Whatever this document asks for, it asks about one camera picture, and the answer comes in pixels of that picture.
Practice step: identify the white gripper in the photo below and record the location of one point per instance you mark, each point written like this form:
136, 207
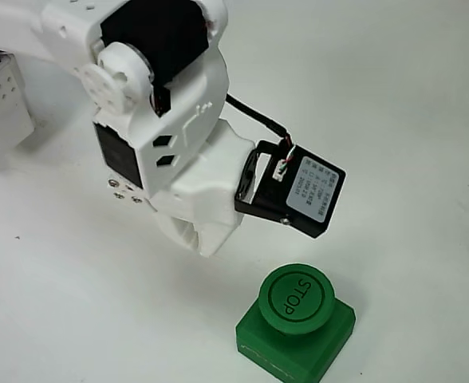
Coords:
187, 233

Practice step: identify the green round STOP button cap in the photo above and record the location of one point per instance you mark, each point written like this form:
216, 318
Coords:
296, 297

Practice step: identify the green square button base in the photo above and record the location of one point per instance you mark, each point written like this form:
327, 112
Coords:
318, 351

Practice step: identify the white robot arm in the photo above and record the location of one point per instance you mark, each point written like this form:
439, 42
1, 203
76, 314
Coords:
59, 32

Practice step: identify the black camera box with label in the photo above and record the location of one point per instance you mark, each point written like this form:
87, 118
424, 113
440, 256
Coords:
310, 191

